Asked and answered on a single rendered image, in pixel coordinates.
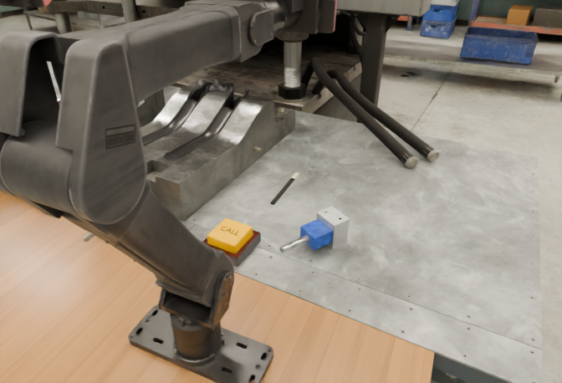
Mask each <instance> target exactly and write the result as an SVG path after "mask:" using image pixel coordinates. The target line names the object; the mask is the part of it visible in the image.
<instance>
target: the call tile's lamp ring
mask: <svg viewBox="0 0 562 383"><path fill-rule="evenodd" d="M253 233H254V235H253V236H252V237H251V238H250V239H249V240H248V241H247V242H246V243H245V245H244V246H243V247H242V248H241V249H240V250H239V251H238V252H237V253H236V254H234V253H230V252H228V251H225V250H223V249H220V248H217V247H214V246H212V245H210V244H207V243H206V242H207V238H206V239H205V240H204V241H203V242H204V243H206V244H207V245H208V246H210V247H211V248H215V249H218V250H221V251H223V252H225V254H227V255H229V256H231V257H234V258H238V257H239V256H240V254H241V253H242V252H243V251H244V250H245V249H246V248H247V247H248V245H249V244H250V243H251V242H252V241H253V240H254V239H255V237H256V236H257V235H258V234H259V233H260V232H257V231H254V230H253Z"/></svg>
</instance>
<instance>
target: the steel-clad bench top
mask: <svg viewBox="0 0 562 383"><path fill-rule="evenodd" d="M385 129H386V130H387V131H388V132H389V133H390V134H391V135H392V136H393V137H394V138H395V139H396V140H397V141H398V142H400V143H401V144H402V145H403V146H404V147H405V148H406V149H407V150H408V151H409V152H410V153H411V154H412V155H413V156H415V158H416V159H417V164H416V165H415V166H414V167H412V168H407V167H406V166H405V165H404V164H403V163H402V162H401V161H400V160H399V159H398V158H397V157H396V156H395V155H394V154H393V153H392V152H391V151H390V150H389V149H388V148H387V147H386V146H385V145H384V144H383V143H382V142H381V141H380V140H379V139H378V138H377V137H376V136H375V135H374V134H373V133H372V132H371V131H370V130H368V129H367V128H366V127H365V126H364V125H363V124H362V123H358V122H354V121H348V120H341V119H336V118H332V117H328V116H323V115H316V114H310V113H306V112H302V111H297V110H296V111H295V129H294V130H293V131H292V132H290V133H289V134H288V135H287V136H285V137H284V138H283V139H282V140H281V141H280V142H279V143H278V144H277V145H275V146H274V147H273V148H272V149H271V150H269V151H268V152H267V153H266V154H264V155H263V156H262V157H261V158H259V159H258V160H257V161H256V162H254V163H253V164H252V165H251V166H250V167H249V168H248V169H247V170H246V171H244V172H243V173H242V174H241V175H239V176H238V177H237V178H236V179H234V180H233V181H232V182H231V183H229V184H228V185H227V186H226V187H224V188H223V189H222V190H221V191H220V192H219V193H218V194H217V195H216V196H214V197H213V198H212V199H211V200H209V201H208V202H207V203H206V204H205V205H203V206H202V207H201V208H200V209H198V210H197V211H196V212H195V213H193V214H192V215H191V216H190V217H189V218H188V219H187V220H186V221H182V220H180V219H179V220H180V222H181V223H182V224H183V225H184V226H185V227H186V228H187V229H188V230H189V231H190V232H191V233H192V234H193V235H194V236H196V237H197V238H198V239H199V240H200V241H202V242H203V241H204V240H205V239H206V238H207V235H208V234H209V233H210V232H211V231H212V230H213V229H214V228H215V227H216V226H217V225H218V224H220V223H221V222H222V221H223V220H224V219H225V218H228V219H231V220H233V221H235V222H240V223H242V224H245V225H248V226H250V227H253V230H254V231H257V232H260V233H261V241H260V242H259V244H258V245H257V246H256V247H255V248H254V249H253V251H252V252H251V253H250V254H249V255H248V256H247V257H246V258H245V259H244V260H243V261H242V263H241V264H240V265H239V266H238V267H236V266H234V273H238V274H241V275H242V276H245V277H247V278H250V279H253V280H255V281H258V282H260V283H263V284H266V285H268V286H270V287H272V288H275V289H278V290H280V291H283V292H285V293H287V294H291V295H293V296H295V297H297V298H300V299H303V300H305V301H308V302H310V303H312V304H316V305H318V306H320V307H322V308H325V309H328V310H330V311H333V312H335V313H337V314H341V315H343V316H345V317H347V318H350V319H353V320H355V321H358V322H360V323H362V324H366V325H368V326H370V327H372V328H375V329H378V330H380V331H383V332H385V333H387V334H391V335H393V336H395V337H397V338H400V339H402V340H405V341H408V342H410V343H413V344H414V345H418V346H421V347H422V348H425V349H427V350H430V351H433V352H434V353H436V354H438V355H441V356H444V357H446V358H448V359H450V360H454V361H456V362H458V363H461V364H463V365H466V366H469V367H471V368H473V369H475V370H479V371H482V372H483V373H486V374H488V375H491V376H494V377H496V378H499V379H500V380H504V381H507V382H508V383H543V356H542V319H541V283H540V246H539V173H538V158H537V157H532V156H525V155H520V154H516V153H511V152H507V151H499V150H494V149H490V148H486V147H481V146H474V145H469V144H464V143H460V142H456V141H451V140H444V139H439V138H435V137H430V136H425V135H418V134H415V135H416V136H418V137H419V138H420V139H422V140H423V141H425V142H426V143H427V144H428V145H429V146H431V147H432V148H433V149H435V150H436V151H438V152H439V157H438V158H437V159H436V160H435V161H429V160H428V159H427V158H426V157H424V156H423V155H421V154H420V153H419V152H418V151H416V150H415V149H413V148H412V147H411V146H409V145H408V144H407V143H406V142H405V141H404V140H402V139H401V138H400V137H398V136H397V135H396V134H394V133H393V132H392V131H390V130H389V129H387V128H385ZM295 172H298V173H299V175H298V176H297V177H296V179H295V180H294V181H293V182H292V184H291V185H290V186H289V188H288V189H287V190H286V191H285V193H284V194H283V195H282V196H281V197H280V198H279V199H278V201H277V202H276V203H275V204H274V205H273V204H270V202H271V201H272V200H273V199H274V198H275V197H276V196H277V194H278V193H279V192H280V191H281V190H282V188H283V187H284V186H285V185H286V183H287V182H288V181H289V180H290V178H291V177H292V176H293V175H294V173H295ZM331 206H332V207H334V208H335V209H337V210H338V211H339V212H341V213H342V214H344V215H345V216H346V217H348V218H349V219H350V222H349V231H348V238H347V243H344V244H342V245H340V246H338V247H337V248H334V249H332V248H331V247H329V246H328V245H325V246H323V247H322V248H318V249H316V250H313V249H312V248H311V247H310V246H309V245H308V244H307V243H304V244H302V245H300V246H298V247H296V248H293V249H291V250H289V251H287V252H285V253H281V252H280V249H279V248H280V247H281V246H283V245H285V244H287V243H290V242H292V241H294V240H296V239H298V238H300V227H301V226H303V225H304V224H307V223H309V222H312V221H314V220H316V218H317V212H318V211H321V210H323V209H325V208H327V207H331Z"/></svg>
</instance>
